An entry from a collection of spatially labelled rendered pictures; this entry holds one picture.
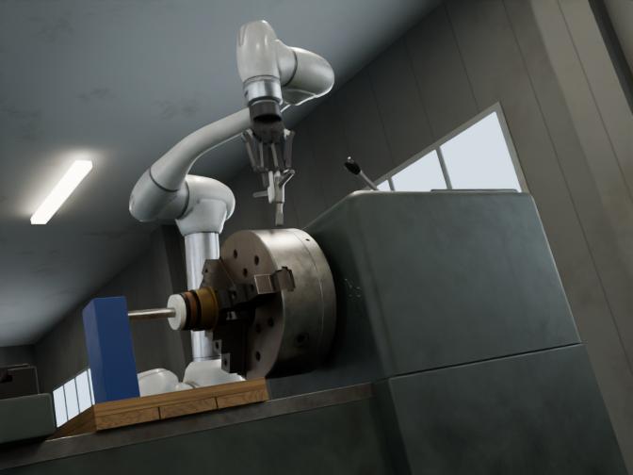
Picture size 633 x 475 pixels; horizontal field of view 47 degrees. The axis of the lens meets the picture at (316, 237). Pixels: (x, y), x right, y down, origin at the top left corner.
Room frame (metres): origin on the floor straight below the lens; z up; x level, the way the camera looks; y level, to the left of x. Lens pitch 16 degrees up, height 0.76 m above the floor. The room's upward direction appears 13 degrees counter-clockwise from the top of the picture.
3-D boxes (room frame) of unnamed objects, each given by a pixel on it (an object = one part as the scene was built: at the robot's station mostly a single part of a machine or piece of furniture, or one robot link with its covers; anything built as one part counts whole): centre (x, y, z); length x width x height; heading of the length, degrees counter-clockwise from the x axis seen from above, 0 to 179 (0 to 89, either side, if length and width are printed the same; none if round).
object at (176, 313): (1.35, 0.35, 1.08); 0.13 x 0.07 x 0.07; 126
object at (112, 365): (1.30, 0.42, 1.00); 0.08 x 0.06 x 0.23; 36
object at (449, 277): (1.75, -0.18, 1.06); 0.59 x 0.48 x 0.39; 126
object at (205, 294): (1.41, 0.26, 1.08); 0.09 x 0.09 x 0.09; 36
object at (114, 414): (1.33, 0.37, 0.89); 0.36 x 0.30 x 0.04; 36
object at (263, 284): (1.38, 0.15, 1.08); 0.12 x 0.11 x 0.05; 36
